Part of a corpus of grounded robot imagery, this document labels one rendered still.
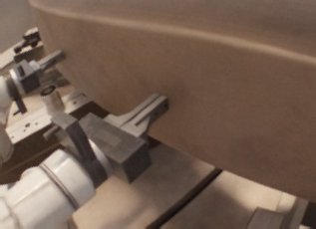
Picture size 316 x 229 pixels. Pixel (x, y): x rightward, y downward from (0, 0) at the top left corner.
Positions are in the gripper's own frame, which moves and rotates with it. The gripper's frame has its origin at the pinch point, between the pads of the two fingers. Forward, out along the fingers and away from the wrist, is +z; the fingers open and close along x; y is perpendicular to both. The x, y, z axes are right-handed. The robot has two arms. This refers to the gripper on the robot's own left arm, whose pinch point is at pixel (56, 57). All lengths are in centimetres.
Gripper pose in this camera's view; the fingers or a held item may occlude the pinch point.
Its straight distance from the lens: 83.9
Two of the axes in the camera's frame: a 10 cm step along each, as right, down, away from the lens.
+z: 7.7, -5.0, 4.0
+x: -6.1, -3.8, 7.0
